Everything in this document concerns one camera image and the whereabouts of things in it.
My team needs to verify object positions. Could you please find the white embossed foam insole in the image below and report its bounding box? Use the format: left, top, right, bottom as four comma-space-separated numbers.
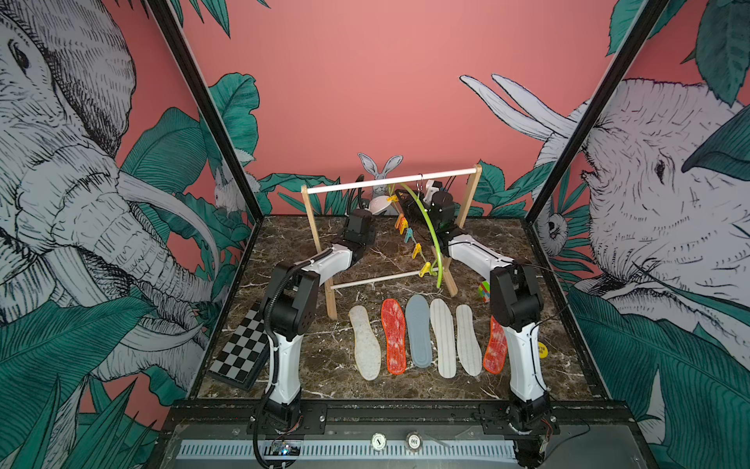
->
367, 195, 392, 215

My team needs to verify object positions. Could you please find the green clothes hanger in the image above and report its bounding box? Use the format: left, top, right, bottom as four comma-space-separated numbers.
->
395, 183, 445, 288

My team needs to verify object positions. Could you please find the orange-edged felt insole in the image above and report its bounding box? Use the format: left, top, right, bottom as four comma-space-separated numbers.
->
482, 317, 508, 375
381, 298, 406, 375

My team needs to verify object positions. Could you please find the grey bubbled foam insole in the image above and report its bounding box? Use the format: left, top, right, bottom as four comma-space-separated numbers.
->
405, 294, 433, 369

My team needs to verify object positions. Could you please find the white striped fabric insole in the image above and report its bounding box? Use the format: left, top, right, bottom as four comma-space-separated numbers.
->
430, 298, 456, 379

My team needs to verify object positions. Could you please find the yellow-edged felt insole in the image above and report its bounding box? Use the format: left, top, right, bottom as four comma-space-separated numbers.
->
349, 306, 382, 381

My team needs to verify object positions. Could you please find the white thin insole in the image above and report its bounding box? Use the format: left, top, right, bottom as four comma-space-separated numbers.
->
456, 304, 482, 377

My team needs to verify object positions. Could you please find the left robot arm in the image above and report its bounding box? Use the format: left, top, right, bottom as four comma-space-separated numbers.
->
256, 208, 375, 431

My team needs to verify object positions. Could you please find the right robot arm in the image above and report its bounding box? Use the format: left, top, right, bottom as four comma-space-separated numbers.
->
396, 186, 555, 437

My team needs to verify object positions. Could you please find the yellow clothespin at hanger end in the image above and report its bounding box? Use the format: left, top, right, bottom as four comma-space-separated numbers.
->
418, 262, 434, 277

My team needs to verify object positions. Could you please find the multicoloured puzzle cube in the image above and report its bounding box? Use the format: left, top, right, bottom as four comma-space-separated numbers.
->
478, 281, 490, 303

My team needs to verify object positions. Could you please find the checkerboard calibration plate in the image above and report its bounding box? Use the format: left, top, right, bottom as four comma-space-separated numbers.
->
208, 301, 270, 391

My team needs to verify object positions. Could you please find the small green circuit board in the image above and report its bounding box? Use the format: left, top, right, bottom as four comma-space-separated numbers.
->
267, 441, 302, 458

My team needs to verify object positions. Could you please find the white perforated vent strip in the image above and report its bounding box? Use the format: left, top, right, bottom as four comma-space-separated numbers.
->
177, 440, 517, 462

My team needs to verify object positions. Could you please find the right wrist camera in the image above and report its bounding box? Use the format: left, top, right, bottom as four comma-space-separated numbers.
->
422, 180, 443, 207

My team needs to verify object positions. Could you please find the wooden hanger rack frame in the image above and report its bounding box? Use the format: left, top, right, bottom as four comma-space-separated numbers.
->
301, 164, 482, 320

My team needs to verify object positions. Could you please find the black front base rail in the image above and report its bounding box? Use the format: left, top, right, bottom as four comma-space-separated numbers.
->
162, 399, 638, 438

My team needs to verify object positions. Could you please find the right black frame post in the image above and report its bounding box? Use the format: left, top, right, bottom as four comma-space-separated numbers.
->
525, 0, 669, 225

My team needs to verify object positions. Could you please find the black frame post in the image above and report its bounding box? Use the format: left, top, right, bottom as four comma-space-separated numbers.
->
146, 0, 265, 222
525, 0, 669, 225

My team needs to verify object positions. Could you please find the left black frame post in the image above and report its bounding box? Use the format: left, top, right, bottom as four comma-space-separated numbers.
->
146, 0, 265, 222

